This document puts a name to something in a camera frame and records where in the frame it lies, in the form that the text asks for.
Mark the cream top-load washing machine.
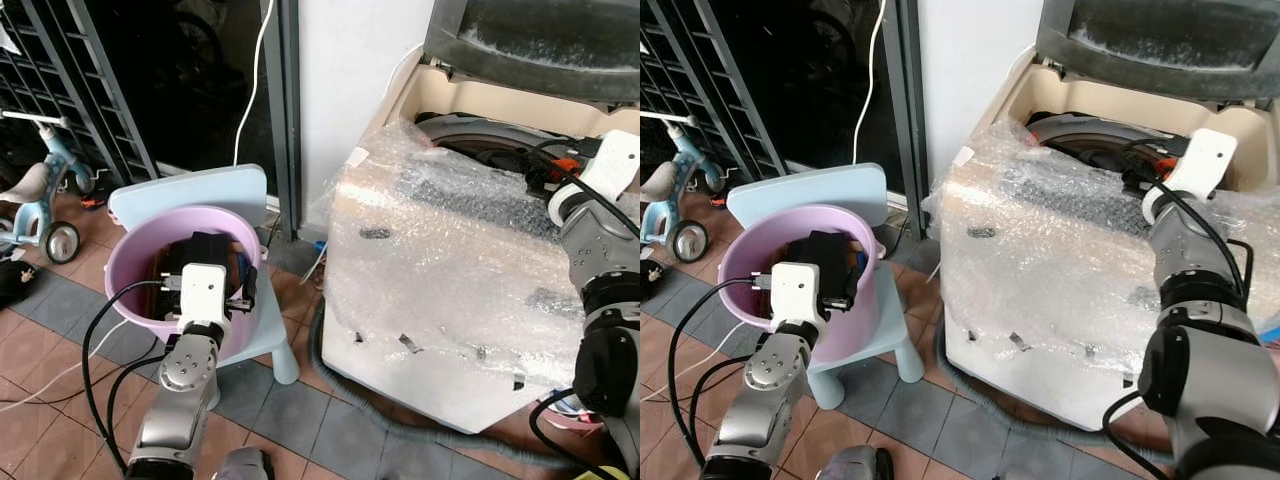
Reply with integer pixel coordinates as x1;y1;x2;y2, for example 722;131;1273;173
322;55;641;437
935;55;1280;433

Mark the light blue plastic stool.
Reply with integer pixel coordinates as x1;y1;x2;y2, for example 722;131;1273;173
107;164;302;387
724;162;924;410

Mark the purple plastic bucket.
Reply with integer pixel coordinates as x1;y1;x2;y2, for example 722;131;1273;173
104;206;267;363
717;206;883;367

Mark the light blue kids tricycle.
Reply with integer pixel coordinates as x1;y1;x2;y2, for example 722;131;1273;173
0;110;97;267
640;110;714;267

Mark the grey washer lid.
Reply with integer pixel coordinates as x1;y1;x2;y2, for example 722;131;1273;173
424;0;641;103
1034;0;1280;103

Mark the clear bubble wrap sheet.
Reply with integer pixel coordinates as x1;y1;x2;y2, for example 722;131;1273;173
322;123;641;387
934;118;1280;373

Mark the dark metal rack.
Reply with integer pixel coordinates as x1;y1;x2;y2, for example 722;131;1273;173
640;0;792;187
0;0;157;187

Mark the black object on floor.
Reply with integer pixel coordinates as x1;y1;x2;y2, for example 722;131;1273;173
0;261;37;307

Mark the pink plastic stool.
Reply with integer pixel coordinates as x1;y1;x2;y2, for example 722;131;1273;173
538;394;603;437

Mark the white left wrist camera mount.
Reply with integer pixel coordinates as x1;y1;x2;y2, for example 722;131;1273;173
769;261;824;327
177;263;230;327

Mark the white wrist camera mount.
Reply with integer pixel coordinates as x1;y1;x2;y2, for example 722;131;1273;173
579;129;641;202
769;261;824;327
1169;127;1240;200
177;263;230;327

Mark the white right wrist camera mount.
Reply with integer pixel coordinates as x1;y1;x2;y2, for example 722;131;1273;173
1169;127;1240;200
579;129;641;202

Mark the dark grey door frame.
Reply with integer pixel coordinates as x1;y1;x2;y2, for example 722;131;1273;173
267;0;302;242
879;0;927;242

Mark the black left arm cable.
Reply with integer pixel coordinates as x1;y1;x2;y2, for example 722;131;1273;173
666;268;783;471
81;270;193;473

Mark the white hanging cable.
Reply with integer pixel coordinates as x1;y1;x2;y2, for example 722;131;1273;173
232;0;277;167
851;0;890;167

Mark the white floor cable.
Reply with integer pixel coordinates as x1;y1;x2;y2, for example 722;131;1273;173
640;318;747;407
0;318;133;413

